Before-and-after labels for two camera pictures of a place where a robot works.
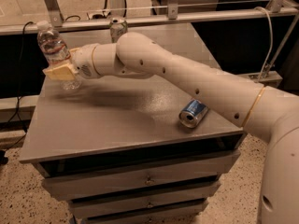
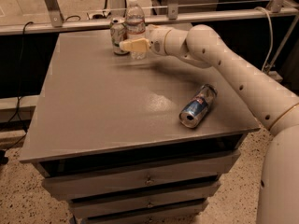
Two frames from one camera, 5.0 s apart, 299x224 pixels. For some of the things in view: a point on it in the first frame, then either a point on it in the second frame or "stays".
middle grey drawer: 140,203 stays
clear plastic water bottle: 54,49 → 135,27
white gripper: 82,62 → 157,40
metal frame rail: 59,23 stays
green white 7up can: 118,27 stays
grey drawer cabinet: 131,149 stays
